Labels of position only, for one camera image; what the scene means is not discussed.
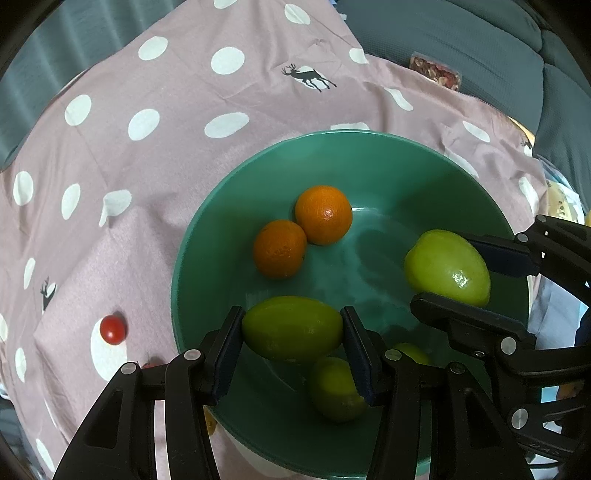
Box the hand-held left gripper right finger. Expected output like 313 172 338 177
339 305 534 480

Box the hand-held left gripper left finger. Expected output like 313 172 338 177
53 305 246 480

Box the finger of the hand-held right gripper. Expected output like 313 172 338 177
410 292 539 366
462 215 591 306

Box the green lime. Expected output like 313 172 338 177
241 296 345 363
404 229 491 309
308 356 368 423
392 342 432 366

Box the green bowl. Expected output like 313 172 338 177
170 130 531 478

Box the orange mandarin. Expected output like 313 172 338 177
294 185 354 246
253 220 308 280

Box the colourful printed sheet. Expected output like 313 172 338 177
508 115 591 232

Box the pink polka-dot blanket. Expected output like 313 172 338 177
0 0 573 480

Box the snack packet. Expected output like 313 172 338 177
409 53 462 90

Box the grey sofa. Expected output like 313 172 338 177
339 0 591 208

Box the grey-blue curtain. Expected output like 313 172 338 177
0 0 185 162

